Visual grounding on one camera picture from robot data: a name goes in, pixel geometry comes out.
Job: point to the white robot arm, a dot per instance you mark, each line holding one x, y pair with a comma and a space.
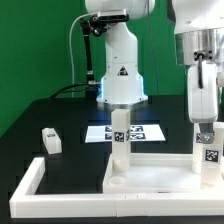
199, 39

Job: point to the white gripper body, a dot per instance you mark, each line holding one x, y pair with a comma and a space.
203, 102

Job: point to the black grey camera on stand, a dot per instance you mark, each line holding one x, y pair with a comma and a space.
113, 16

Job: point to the fiducial marker sheet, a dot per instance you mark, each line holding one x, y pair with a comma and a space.
138, 133

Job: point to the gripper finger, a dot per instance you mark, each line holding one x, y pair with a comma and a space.
207, 133

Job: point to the white L-shaped fence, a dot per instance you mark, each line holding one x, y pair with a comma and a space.
26, 203

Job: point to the white desk top tray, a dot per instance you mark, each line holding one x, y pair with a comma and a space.
156, 173

